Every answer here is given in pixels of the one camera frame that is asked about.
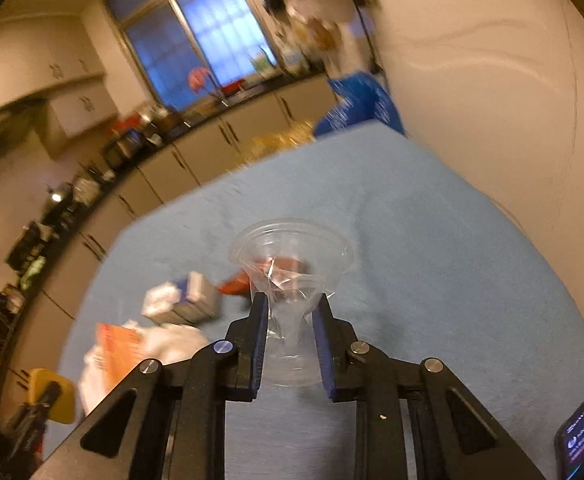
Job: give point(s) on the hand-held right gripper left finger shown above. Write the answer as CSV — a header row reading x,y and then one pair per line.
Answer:
x,y
259,340

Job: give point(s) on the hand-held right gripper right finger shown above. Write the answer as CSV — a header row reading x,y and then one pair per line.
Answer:
x,y
324,355

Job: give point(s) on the red-brown snack wrapper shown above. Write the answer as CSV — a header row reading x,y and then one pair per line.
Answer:
x,y
232,285

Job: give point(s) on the clear plastic cup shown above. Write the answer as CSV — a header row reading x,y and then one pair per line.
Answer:
x,y
282,250

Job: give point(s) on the red plastic basket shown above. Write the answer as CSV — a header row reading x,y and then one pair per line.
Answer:
x,y
119,350

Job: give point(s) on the yellow plastic stool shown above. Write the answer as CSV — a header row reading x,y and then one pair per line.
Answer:
x,y
64,402

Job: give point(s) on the blue and white carton box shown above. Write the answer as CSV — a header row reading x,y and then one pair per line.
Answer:
x,y
202,300

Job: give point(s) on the white plastic bag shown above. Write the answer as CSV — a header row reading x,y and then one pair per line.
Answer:
x,y
172,342

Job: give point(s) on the blue tablecloth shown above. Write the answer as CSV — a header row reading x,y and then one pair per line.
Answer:
x,y
421,235

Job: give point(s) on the yellow plastic bag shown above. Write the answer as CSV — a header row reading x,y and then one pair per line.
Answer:
x,y
277,142

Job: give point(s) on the beige lower cabinets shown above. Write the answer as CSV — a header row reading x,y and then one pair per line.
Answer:
x,y
212,145

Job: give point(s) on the beige cabinets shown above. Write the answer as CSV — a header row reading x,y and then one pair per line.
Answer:
x,y
212,145
32,65

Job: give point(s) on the black wok with lid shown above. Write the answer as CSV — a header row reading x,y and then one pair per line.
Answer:
x,y
59,197

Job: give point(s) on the black kitchen countertop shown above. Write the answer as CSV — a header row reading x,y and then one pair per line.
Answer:
x,y
192,124

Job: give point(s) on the steel cooking pots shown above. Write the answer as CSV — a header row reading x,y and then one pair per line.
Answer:
x,y
122,147

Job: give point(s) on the stacked metal pots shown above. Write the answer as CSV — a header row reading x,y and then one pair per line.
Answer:
x,y
159,119

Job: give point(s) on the blue plastic bag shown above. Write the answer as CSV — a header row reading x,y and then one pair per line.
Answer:
x,y
361,105

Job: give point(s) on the pink cloth at window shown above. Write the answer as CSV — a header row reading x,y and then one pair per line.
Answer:
x,y
197,79

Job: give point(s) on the yellowish hanging plastic bag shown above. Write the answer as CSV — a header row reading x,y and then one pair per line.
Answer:
x,y
319,35

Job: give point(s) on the kitchen window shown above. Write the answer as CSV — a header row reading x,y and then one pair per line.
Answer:
x,y
212,25

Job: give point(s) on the beige upper cabinets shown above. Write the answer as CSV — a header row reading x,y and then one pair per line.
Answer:
x,y
32,65

